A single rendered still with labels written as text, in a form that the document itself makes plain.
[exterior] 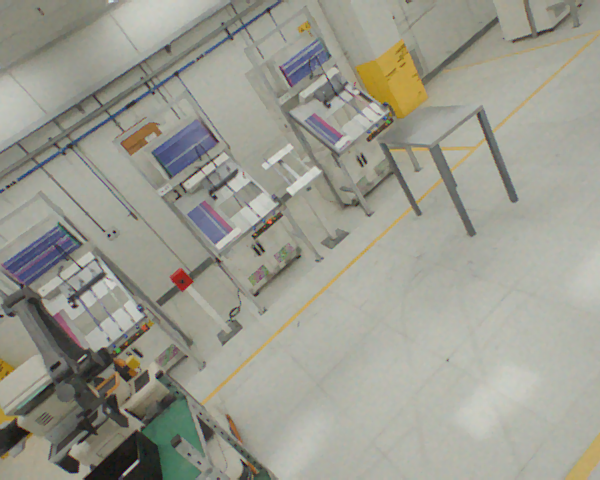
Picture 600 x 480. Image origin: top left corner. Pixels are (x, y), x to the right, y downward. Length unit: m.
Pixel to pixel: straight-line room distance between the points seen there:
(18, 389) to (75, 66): 3.92
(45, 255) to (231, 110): 2.87
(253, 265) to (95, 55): 2.93
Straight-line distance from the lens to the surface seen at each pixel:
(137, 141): 4.09
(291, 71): 4.19
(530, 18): 6.60
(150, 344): 3.97
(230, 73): 5.57
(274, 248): 3.98
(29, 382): 2.03
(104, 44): 5.38
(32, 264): 3.87
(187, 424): 1.70
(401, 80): 6.17
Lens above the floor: 1.86
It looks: 24 degrees down
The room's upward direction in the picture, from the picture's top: 35 degrees counter-clockwise
